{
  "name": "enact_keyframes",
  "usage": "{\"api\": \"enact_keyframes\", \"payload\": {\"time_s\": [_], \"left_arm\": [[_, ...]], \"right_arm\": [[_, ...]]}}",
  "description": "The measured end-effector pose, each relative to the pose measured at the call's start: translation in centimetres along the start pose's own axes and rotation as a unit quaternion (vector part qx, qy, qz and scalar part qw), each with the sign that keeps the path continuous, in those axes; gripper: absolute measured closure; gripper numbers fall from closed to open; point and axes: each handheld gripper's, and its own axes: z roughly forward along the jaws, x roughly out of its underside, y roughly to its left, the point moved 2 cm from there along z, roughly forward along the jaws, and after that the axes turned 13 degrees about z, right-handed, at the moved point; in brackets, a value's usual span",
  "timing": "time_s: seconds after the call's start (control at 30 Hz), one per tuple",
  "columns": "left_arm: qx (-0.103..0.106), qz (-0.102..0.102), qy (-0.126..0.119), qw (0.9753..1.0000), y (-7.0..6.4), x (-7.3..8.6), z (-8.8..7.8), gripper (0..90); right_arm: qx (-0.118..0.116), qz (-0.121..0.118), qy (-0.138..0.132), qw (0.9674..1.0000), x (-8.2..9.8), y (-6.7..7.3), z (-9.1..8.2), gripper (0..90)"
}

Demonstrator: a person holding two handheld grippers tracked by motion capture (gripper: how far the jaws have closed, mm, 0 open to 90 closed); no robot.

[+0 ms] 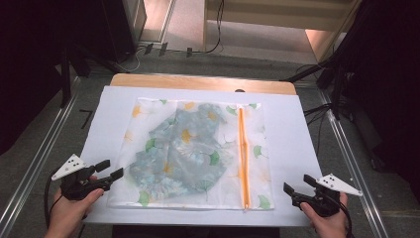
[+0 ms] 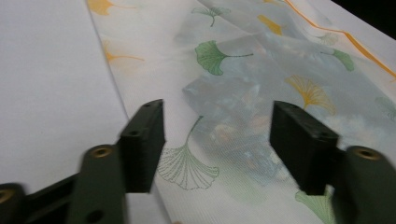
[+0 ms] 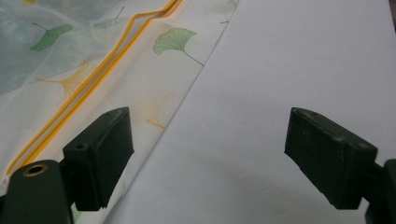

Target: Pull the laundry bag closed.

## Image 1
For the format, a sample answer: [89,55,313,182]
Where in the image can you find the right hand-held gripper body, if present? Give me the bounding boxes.
[306,174,364,217]

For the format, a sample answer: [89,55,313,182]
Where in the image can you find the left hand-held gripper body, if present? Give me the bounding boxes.
[51,154,100,201]

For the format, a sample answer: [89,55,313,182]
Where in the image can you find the blue floral garment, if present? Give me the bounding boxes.
[128,102,239,202]

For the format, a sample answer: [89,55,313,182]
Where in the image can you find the black metal stand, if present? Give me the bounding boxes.
[279,56,346,121]
[59,46,73,109]

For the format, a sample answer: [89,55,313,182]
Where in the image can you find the white floor cable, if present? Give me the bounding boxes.
[120,46,147,74]

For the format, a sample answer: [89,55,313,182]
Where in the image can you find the person's left hand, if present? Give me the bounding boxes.
[44,176,105,238]

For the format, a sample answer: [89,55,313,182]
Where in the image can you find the leaf print mesh laundry bag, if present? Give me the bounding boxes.
[107,97,275,211]

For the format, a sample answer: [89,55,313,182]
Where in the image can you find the person's right hand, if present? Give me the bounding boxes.
[299,192,350,238]

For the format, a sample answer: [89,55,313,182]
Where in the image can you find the metal floor rail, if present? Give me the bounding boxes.
[316,88,390,238]
[0,75,82,238]

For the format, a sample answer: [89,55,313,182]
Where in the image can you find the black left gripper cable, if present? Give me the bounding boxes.
[44,177,64,229]

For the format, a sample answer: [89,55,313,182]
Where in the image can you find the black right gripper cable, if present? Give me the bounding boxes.
[339,201,353,238]

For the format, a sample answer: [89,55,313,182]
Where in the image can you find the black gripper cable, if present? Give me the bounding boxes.
[339,201,353,238]
[44,177,64,229]

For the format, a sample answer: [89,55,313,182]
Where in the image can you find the black hanging cable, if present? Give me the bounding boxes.
[194,0,226,56]

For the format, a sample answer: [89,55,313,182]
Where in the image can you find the black floor cables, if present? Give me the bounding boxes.
[302,102,334,157]

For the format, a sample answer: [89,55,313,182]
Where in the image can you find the white table cover sheet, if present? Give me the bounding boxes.
[80,84,323,227]

